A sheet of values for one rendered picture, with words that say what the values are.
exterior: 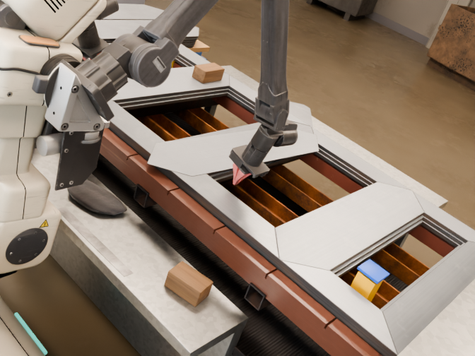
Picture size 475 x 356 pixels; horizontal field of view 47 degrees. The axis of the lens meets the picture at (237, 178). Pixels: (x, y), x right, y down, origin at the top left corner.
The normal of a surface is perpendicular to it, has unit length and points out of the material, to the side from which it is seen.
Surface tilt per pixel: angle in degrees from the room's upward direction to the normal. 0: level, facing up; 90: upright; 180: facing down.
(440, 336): 0
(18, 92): 90
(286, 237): 0
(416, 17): 90
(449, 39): 90
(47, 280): 0
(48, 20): 90
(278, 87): 73
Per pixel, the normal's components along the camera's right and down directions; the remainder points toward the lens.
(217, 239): -0.66, 0.21
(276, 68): 0.62, 0.46
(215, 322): 0.29, -0.82
